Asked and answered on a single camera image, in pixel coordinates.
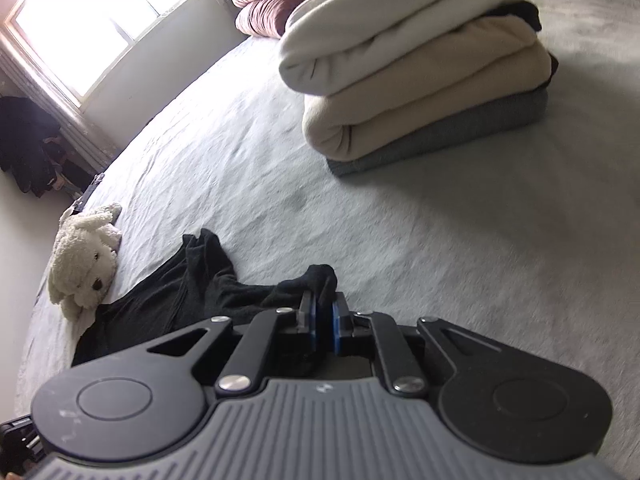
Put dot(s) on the white folded garment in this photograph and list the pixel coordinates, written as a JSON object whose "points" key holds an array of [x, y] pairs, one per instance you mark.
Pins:
{"points": [[390, 25]]}

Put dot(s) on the black t-shirt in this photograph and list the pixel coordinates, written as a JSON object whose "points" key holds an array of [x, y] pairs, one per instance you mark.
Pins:
{"points": [[175, 290]]}

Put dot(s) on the white plush dog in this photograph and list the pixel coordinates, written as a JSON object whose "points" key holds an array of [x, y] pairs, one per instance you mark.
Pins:
{"points": [[82, 265]]}

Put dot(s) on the dark hanging clothes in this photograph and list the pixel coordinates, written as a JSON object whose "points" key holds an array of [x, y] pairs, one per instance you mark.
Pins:
{"points": [[30, 145]]}

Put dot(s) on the black tablet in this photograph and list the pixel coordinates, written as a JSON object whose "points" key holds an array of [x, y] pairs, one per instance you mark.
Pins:
{"points": [[86, 195]]}

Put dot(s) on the bed with grey sheet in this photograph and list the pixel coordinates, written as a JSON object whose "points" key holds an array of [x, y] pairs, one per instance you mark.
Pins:
{"points": [[400, 240]]}

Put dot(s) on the beige folded garment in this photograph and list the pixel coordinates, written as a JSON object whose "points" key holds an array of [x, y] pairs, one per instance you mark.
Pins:
{"points": [[425, 95]]}

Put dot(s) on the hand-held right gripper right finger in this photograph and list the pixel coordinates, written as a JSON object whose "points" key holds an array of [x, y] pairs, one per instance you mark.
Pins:
{"points": [[336, 325]]}

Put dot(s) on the window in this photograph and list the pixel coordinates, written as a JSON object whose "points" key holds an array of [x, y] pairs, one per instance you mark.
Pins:
{"points": [[95, 20]]}

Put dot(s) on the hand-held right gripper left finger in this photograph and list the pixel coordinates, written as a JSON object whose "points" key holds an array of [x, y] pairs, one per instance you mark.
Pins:
{"points": [[312, 322]]}

